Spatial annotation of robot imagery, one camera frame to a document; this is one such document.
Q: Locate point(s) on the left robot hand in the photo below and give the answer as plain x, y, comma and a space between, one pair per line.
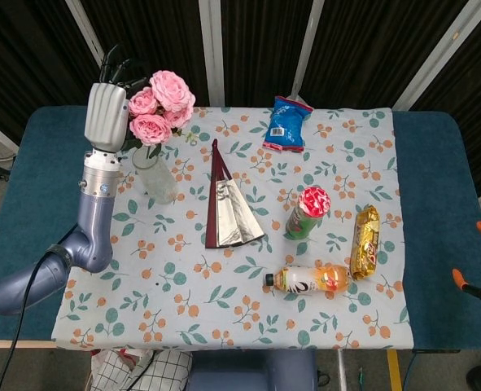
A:
106, 118

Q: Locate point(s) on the pink artificial flower bouquet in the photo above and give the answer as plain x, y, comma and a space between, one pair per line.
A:
158, 106

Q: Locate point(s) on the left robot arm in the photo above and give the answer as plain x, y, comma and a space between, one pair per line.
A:
73, 232

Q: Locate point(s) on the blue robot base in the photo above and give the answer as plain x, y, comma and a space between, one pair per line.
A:
252, 370

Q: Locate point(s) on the clear glass vase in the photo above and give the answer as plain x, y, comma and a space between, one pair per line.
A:
154, 175

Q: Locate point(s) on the blue table mat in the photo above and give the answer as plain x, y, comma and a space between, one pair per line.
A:
49, 171

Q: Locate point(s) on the gold foil biscuit pack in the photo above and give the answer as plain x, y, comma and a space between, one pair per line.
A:
364, 242

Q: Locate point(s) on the folding paper fan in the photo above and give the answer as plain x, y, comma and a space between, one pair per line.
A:
230, 207

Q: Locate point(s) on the orange juice bottle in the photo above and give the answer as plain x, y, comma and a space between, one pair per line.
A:
309, 279

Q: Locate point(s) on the blue snack bag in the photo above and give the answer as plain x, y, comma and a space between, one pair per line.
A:
285, 126

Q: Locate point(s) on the green chips can red lid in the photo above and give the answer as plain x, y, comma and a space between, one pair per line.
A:
307, 216

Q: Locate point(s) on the floral patterned tablecloth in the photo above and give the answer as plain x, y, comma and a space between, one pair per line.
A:
240, 293

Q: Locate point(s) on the white checkered bag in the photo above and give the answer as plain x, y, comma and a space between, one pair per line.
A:
142, 370

